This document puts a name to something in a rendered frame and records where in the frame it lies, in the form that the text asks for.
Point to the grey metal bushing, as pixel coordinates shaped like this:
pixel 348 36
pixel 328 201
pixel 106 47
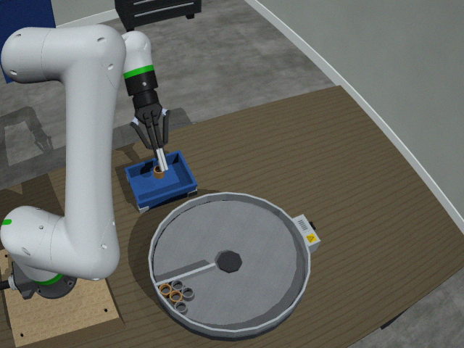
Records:
pixel 185 289
pixel 175 282
pixel 181 303

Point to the blue square tray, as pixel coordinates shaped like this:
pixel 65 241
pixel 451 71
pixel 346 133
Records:
pixel 177 183

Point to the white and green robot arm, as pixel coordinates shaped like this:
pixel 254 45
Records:
pixel 89 61

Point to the bronze bushing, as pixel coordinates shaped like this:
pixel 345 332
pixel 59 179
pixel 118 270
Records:
pixel 165 286
pixel 173 293
pixel 156 174

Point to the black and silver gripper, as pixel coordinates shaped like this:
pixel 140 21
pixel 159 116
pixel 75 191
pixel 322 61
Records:
pixel 148 115

